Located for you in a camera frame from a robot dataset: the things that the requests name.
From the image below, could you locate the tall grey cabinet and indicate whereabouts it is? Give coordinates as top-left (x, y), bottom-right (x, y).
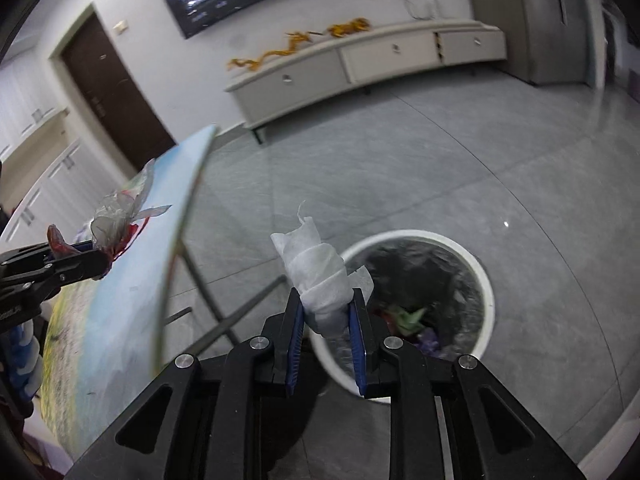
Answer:
top-left (465, 0), bottom-right (602, 87)

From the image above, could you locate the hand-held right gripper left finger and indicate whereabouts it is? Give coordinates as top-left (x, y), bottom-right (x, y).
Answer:
top-left (65, 287), bottom-right (307, 480)

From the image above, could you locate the white wall cabinet unit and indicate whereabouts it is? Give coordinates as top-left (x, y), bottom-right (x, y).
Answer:
top-left (0, 67), bottom-right (84, 241)

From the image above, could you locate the dark brown door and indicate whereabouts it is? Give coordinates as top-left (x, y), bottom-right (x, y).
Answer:
top-left (60, 10), bottom-right (179, 172)

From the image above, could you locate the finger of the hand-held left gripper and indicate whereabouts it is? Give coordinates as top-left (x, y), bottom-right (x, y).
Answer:
top-left (44, 250), bottom-right (109, 288)
top-left (0, 240), bottom-right (97, 267)

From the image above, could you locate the white tissue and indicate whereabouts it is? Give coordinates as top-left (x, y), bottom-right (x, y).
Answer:
top-left (271, 200), bottom-right (375, 342)

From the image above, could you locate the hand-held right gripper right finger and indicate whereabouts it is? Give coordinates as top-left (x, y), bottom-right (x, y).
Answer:
top-left (348, 287), bottom-right (591, 480)

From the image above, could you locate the gold dragon garland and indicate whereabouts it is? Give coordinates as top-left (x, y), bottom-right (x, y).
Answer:
top-left (326, 16), bottom-right (372, 39)
top-left (227, 30), bottom-right (322, 74)

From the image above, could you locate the white round waste bin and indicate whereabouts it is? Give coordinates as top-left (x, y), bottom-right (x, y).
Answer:
top-left (307, 229), bottom-right (497, 407)

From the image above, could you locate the metal table leg frame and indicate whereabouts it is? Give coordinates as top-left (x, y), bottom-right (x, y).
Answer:
top-left (160, 230), bottom-right (297, 357)

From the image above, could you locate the clear plastic wrapper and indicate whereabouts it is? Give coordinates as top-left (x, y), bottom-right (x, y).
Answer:
top-left (46, 157), bottom-right (174, 267)

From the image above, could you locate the cream television cabinet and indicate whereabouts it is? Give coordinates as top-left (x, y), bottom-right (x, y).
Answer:
top-left (223, 19), bottom-right (508, 146)

